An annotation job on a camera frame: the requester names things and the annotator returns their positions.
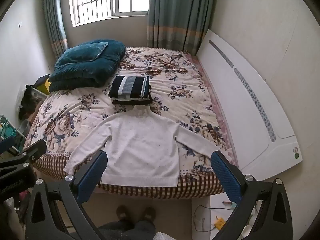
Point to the wide teal curtain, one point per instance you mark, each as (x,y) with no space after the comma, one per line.
(180,12)

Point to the brown slipper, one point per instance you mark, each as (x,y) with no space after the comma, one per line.
(148,215)
(123,213)

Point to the white nightstand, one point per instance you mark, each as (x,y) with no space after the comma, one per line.
(215,205)

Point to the person's legs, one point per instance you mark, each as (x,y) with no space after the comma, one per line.
(130,231)

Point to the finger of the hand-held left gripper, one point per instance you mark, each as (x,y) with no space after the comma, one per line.
(30,152)
(6,143)

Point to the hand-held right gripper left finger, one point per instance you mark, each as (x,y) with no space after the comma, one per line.
(92,176)

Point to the teal velvet pillow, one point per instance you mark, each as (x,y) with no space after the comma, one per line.
(80,53)

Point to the white headboard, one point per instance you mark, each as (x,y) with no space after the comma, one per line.
(237,105)

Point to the orange lip balm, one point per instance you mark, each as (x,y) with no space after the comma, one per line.
(226,202)

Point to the navy striped folded sweater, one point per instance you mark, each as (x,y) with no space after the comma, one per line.
(130,86)

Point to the bed with floral sheet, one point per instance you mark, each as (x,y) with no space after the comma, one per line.
(175,97)

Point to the teal metal rack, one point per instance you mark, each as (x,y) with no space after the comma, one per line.
(7,127)

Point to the teal velvet quilt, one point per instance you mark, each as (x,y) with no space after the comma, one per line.
(100,65)

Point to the small yellow box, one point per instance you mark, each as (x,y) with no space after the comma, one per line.
(219,223)

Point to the grey bucket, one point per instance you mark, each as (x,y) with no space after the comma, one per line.
(25,127)

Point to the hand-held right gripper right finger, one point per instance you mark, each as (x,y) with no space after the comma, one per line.
(225,177)

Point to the white knit sweater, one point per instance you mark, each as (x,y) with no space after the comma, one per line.
(140,150)

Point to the dark clothes pile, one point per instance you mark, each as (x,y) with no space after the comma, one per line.
(27,102)

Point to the black folded garment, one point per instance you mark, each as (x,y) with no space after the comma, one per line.
(130,102)

